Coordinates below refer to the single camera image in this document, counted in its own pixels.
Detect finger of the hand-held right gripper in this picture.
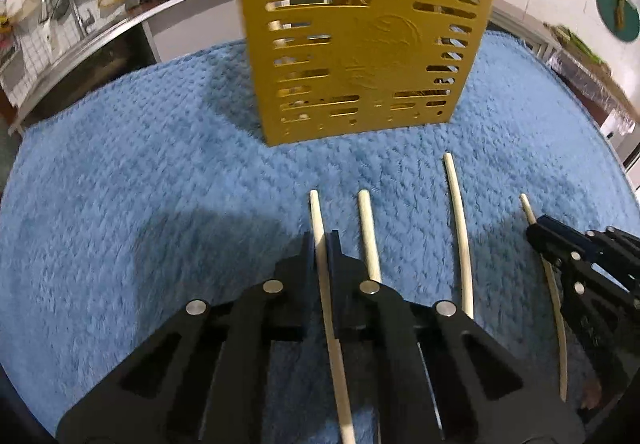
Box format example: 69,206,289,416
525,215,640,310
542,244,638,380

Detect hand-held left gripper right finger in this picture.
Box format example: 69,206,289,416
326,230,586,444

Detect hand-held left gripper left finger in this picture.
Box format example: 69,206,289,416
55,231,344,444

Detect yellow perforated utensil holder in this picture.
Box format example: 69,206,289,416
231,0,499,148

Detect person's right hand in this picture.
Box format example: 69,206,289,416
580,380,604,411

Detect white box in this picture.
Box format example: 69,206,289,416
600,109,636,160

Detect blue fluffy blanket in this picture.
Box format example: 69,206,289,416
0,29,640,444

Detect plastic covered box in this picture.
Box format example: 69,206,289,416
542,22,636,125

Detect green vegetables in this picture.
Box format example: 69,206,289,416
550,24,608,65

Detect green round board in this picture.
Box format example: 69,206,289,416
596,0,640,44

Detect tiled side counter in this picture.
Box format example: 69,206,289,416
487,7,561,60

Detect steel kitchen counter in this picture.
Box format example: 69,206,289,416
7,0,247,135

